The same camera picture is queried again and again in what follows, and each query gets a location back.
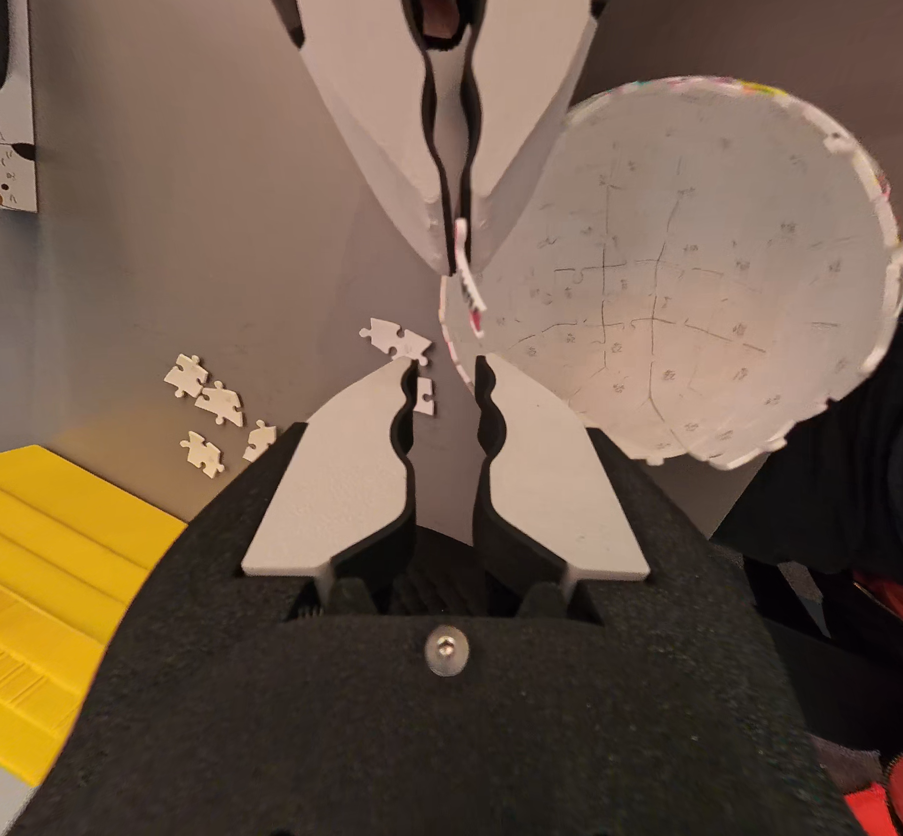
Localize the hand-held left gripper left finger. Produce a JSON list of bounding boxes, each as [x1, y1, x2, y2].
[[241, 358, 419, 603]]

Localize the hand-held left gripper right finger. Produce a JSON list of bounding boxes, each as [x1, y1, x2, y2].
[[474, 355, 651, 602]]

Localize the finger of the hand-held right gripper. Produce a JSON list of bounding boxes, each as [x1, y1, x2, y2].
[[457, 0, 601, 267], [281, 0, 456, 277]]

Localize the white puzzle pieces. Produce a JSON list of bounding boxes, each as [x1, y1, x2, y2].
[[164, 317, 436, 481]]

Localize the curved white puzzle piece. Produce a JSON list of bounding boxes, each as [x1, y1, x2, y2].
[[451, 217, 489, 338]]

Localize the colourful cartoon puzzle ball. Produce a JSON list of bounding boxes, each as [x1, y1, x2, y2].
[[439, 76, 903, 472]]

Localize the teal puzzle box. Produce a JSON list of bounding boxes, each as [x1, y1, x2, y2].
[[0, 0, 38, 213]]

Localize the yellow plastic bin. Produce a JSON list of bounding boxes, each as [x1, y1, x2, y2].
[[0, 444, 188, 788]]

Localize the person's dark trouser leg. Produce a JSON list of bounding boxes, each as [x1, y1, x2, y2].
[[709, 356, 903, 579]]

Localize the black zippered bag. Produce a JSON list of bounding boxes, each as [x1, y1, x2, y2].
[[734, 554, 903, 802]]

